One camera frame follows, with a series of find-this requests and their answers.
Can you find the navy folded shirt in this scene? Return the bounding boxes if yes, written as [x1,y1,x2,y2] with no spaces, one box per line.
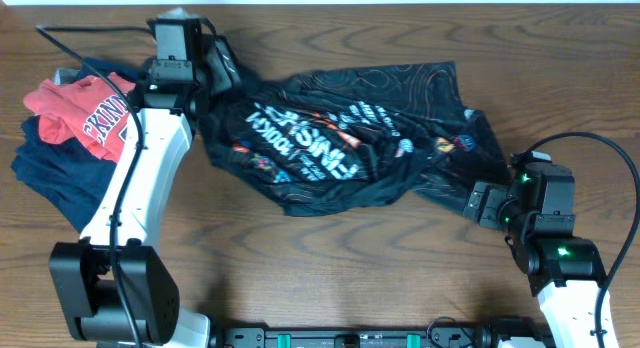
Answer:
[11,59,138,231]

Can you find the red folded t-shirt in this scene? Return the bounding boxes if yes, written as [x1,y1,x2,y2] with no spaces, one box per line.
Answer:
[24,75,129,162]

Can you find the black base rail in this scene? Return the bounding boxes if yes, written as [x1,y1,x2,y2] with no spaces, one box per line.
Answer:
[209,316,555,348]

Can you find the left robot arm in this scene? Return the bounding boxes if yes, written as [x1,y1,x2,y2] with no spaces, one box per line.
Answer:
[49,28,238,347]

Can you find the black printed cycling jersey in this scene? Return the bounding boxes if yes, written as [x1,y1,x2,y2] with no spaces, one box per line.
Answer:
[199,62,510,217]

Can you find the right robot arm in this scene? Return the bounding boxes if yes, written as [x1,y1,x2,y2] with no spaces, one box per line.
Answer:
[463,161,619,347]

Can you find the grey folded shirt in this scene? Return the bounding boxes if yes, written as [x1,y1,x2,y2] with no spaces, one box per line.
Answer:
[52,68,79,85]

